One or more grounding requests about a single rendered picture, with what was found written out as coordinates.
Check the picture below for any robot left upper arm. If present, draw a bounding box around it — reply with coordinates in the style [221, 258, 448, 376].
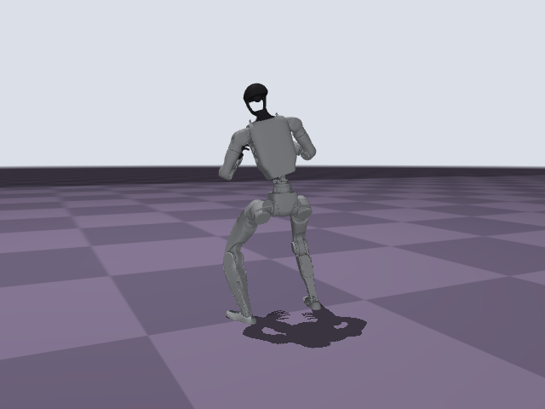
[219, 127, 250, 181]

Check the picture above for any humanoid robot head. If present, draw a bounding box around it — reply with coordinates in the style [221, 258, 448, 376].
[244, 84, 275, 122]

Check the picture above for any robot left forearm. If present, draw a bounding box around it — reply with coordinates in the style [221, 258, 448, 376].
[219, 157, 243, 174]

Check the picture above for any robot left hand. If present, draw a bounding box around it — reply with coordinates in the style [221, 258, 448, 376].
[238, 144, 249, 159]

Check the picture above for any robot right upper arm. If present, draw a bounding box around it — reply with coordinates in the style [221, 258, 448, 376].
[286, 117, 316, 160]

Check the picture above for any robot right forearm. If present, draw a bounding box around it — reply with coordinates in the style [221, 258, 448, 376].
[293, 141, 303, 156]

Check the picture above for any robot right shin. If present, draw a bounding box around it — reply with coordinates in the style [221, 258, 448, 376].
[295, 239, 318, 302]

